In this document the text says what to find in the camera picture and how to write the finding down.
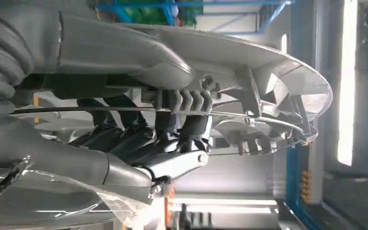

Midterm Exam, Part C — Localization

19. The clear plastic film cover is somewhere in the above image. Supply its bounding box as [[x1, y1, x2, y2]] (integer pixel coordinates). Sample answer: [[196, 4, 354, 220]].
[[0, 157, 163, 230]]

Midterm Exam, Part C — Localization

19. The green plastic crate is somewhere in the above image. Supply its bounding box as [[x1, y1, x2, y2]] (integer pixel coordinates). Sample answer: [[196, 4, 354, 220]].
[[117, 0, 204, 27]]

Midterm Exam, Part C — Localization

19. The blue metal shelf rack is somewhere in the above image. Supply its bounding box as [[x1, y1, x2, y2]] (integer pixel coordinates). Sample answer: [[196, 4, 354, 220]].
[[94, 0, 296, 35], [282, 144, 334, 230]]

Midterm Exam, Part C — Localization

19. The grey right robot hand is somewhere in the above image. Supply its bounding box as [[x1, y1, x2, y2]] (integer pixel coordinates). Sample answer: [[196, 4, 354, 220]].
[[0, 11, 214, 205]]

